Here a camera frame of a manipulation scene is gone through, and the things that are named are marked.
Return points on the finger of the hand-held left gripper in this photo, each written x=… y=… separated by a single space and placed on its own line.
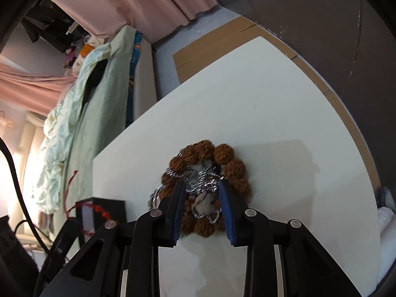
x=66 y=235

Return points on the light green duvet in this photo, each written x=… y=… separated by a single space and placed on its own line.
x=62 y=148

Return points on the pile of stuffed toys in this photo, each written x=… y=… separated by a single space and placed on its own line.
x=71 y=57

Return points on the flattened cardboard box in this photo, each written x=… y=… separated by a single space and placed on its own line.
x=210 y=49

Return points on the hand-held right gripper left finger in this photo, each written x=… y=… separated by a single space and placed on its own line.
x=178 y=210

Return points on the black jewelry box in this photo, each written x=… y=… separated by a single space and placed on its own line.
x=114 y=210

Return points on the pink curtain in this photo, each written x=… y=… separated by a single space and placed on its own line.
x=27 y=83
x=123 y=3

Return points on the bed with green sheet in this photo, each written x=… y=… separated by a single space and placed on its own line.
x=99 y=130

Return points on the white cloth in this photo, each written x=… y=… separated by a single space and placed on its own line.
x=386 y=244

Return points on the white bed base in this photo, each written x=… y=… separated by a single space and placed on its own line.
x=144 y=77

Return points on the hanging dark clothes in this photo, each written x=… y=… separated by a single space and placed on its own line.
x=52 y=21

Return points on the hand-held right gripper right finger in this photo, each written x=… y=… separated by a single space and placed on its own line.
x=228 y=213

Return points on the black cloth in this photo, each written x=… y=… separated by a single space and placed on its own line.
x=92 y=80

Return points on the beige bed headboard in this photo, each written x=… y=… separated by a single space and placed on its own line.
x=27 y=167

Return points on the orange box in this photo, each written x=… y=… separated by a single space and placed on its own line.
x=86 y=50

